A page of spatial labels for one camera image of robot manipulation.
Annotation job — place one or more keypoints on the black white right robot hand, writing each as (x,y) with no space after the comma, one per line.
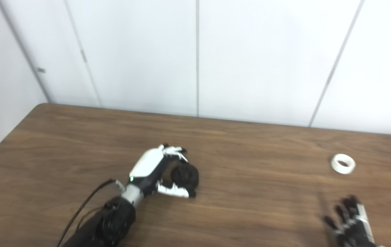
(353,231)

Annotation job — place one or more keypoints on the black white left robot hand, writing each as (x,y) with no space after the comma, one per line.
(145,166)

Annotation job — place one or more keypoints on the round black gear part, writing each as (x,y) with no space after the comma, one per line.
(185,175)

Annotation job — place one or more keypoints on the grey wall corner trim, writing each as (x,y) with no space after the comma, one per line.
(27,56)

